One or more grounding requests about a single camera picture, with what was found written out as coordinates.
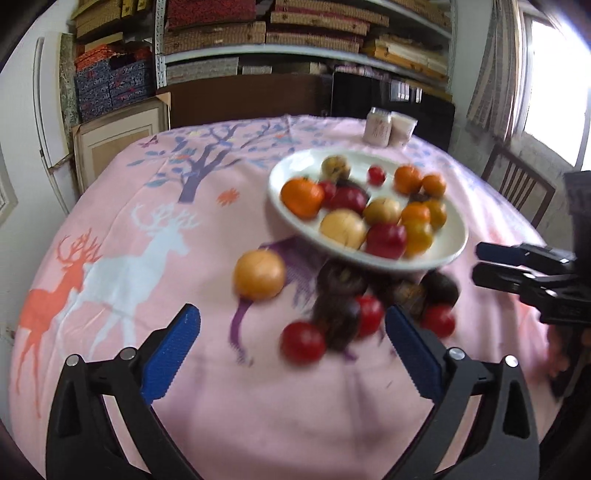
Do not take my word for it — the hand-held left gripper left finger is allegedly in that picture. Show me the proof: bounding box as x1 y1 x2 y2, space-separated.
45 303 202 480

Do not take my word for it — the white paper cup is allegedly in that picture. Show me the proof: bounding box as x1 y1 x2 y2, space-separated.
390 112 419 149

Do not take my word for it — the red patterned box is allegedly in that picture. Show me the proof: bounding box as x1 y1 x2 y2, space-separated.
166 0 257 31

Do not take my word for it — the stack of woven boxes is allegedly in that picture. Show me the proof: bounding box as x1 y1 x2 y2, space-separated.
163 0 453 55

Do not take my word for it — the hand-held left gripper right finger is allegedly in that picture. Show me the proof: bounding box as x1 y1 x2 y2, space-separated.
385 305 541 480

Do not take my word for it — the stack of wooden frames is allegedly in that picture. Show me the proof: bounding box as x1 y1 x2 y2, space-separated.
362 31 451 83

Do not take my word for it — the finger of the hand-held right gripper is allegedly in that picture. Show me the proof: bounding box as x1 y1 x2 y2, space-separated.
476 241 579 269
471 261 560 304

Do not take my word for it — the grey mottled board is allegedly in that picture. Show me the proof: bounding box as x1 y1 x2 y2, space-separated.
59 34 80 126

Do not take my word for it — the brown wooden panel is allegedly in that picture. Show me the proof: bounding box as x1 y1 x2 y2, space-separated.
168 74 334 131

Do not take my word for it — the brown wooden chair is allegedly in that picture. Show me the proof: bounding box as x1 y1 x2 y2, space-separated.
479 141 557 230

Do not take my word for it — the black cabinet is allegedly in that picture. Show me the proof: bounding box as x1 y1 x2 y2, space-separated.
329 71 456 151

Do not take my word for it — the person's right hand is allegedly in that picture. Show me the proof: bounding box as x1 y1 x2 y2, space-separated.
547 323 575 395

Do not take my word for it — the white metal shelf rack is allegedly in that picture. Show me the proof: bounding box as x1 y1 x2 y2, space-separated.
154 0 456 95

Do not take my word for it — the pink deer print tablecloth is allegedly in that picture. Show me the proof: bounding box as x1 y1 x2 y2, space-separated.
8 113 570 480

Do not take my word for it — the yellow passion fruit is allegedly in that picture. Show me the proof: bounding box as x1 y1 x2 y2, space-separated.
321 155 351 182
363 198 402 227
320 209 368 250
233 250 287 302

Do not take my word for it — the white oval plate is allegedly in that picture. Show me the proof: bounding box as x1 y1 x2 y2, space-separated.
268 148 470 273

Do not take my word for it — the brick pattern curtain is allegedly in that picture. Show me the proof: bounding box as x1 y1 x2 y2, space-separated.
465 0 526 140

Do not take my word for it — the white drink can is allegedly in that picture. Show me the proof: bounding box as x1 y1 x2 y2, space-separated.
363 106 393 148

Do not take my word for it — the white door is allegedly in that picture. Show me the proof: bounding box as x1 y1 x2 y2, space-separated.
31 36 80 219

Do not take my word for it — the blue patterned box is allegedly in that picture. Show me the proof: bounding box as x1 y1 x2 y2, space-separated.
108 57 156 110
75 62 112 123

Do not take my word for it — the grey patterned box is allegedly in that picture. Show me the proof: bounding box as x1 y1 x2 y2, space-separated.
165 56 240 85

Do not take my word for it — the small yellow fruit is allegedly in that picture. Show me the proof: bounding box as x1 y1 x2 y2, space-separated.
427 200 448 230

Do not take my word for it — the orange patterned box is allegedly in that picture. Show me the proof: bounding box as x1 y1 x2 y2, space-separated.
76 43 114 73

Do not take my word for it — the framed picture in cardboard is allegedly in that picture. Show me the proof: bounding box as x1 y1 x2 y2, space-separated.
71 91 172 195

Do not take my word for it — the window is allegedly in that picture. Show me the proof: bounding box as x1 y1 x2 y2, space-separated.
507 4 591 172

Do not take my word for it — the tan woven box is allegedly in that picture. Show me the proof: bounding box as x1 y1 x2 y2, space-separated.
75 1 123 38

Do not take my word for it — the small orange mandarin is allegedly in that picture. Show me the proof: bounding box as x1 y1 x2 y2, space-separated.
422 172 448 199

